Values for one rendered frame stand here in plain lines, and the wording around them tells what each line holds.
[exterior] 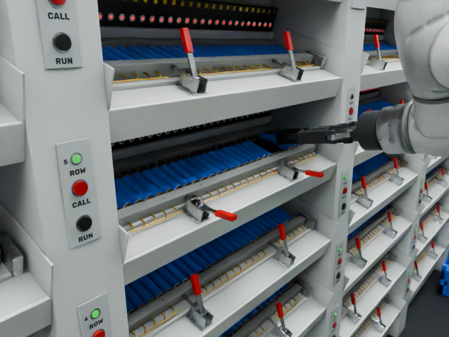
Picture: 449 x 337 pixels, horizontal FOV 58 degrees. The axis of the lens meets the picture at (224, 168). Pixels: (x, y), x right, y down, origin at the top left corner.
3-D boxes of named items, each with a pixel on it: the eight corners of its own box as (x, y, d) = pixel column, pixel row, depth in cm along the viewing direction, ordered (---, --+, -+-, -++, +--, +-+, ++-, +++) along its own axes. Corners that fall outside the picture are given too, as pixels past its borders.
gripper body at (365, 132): (391, 107, 78) (347, 111, 84) (372, 112, 72) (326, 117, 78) (395, 146, 79) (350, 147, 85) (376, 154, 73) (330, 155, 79)
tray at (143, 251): (330, 179, 98) (345, 144, 94) (118, 289, 54) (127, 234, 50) (266, 142, 108) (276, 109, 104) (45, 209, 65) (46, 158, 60)
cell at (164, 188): (148, 176, 71) (172, 196, 68) (139, 179, 70) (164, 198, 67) (150, 168, 70) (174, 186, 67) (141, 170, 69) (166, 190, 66)
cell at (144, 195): (129, 182, 68) (153, 202, 65) (119, 185, 67) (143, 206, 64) (130, 173, 67) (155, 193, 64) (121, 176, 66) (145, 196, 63)
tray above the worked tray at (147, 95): (335, 96, 92) (359, 35, 86) (104, 145, 49) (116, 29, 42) (267, 65, 103) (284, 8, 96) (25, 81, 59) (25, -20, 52)
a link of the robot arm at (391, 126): (404, 104, 67) (369, 107, 71) (409, 158, 69) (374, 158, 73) (423, 99, 74) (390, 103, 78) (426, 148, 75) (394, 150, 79)
